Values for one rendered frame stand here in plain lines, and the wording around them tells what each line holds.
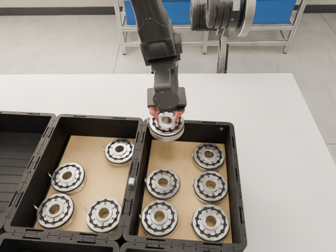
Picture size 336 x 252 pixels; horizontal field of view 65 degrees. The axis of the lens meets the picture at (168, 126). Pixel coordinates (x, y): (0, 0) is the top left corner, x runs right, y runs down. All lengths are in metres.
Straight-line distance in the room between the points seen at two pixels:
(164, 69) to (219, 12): 0.47
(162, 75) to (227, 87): 0.84
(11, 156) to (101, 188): 0.36
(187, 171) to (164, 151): 0.11
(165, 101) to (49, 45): 2.75
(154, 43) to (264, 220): 0.69
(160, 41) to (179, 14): 2.04
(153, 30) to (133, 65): 2.17
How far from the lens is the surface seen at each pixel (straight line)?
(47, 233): 0.75
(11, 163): 1.04
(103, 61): 2.81
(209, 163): 0.86
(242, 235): 0.71
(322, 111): 2.51
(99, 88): 1.39
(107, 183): 0.88
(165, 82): 0.54
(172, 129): 0.74
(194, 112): 1.22
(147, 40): 0.55
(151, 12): 0.51
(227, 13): 1.00
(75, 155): 0.97
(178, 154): 0.91
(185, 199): 0.83
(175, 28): 2.67
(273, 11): 2.75
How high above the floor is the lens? 1.58
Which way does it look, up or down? 50 degrees down
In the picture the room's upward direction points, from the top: 1 degrees counter-clockwise
